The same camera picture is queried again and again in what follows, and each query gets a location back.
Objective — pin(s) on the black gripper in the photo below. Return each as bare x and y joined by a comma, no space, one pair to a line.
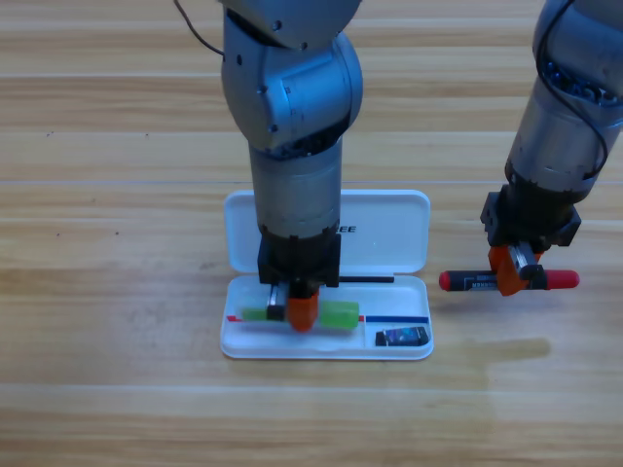
530,219
299,262

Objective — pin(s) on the green highlighter pen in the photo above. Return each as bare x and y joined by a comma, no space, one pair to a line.
340,315

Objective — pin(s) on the red and black marker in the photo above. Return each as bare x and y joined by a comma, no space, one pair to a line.
560,279

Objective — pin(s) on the eraser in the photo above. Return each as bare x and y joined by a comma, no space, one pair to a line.
403,337

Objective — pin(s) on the white Unitree pencil case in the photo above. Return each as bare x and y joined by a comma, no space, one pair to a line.
389,233

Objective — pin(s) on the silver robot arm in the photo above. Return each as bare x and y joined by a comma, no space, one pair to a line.
555,136
297,146

